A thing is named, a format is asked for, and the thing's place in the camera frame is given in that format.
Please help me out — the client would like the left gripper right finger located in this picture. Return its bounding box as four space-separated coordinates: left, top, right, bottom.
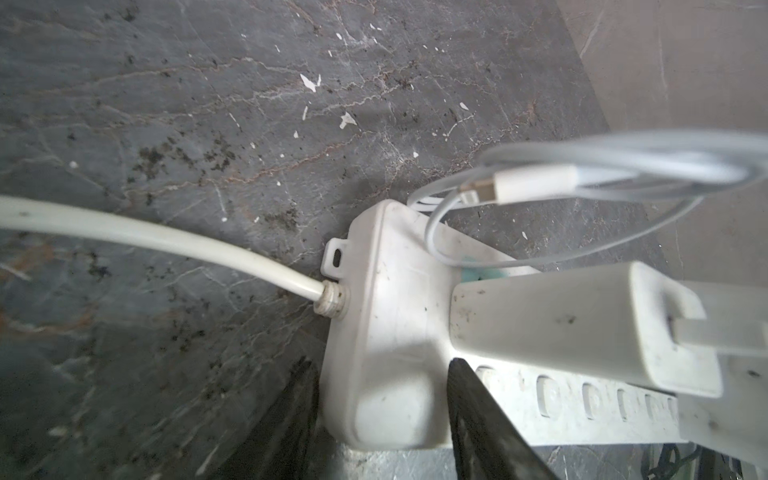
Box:
446 358 556 479

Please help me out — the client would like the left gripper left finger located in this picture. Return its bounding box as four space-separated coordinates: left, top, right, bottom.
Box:
210 357 320 479

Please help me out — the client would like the white multicolour power strip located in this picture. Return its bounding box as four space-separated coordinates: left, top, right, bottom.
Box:
1 196 680 451

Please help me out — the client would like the white charger with white cable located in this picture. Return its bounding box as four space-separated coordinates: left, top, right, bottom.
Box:
407 128 768 469

